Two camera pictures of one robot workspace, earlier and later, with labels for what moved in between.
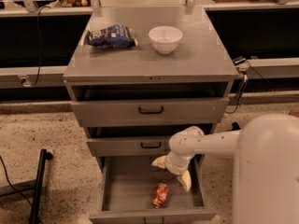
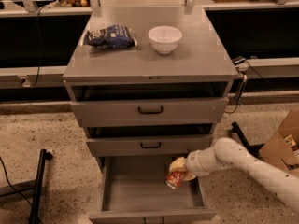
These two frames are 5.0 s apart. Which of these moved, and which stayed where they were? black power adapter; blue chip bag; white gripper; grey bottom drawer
Moved: white gripper
Stayed: blue chip bag; grey bottom drawer; black power adapter
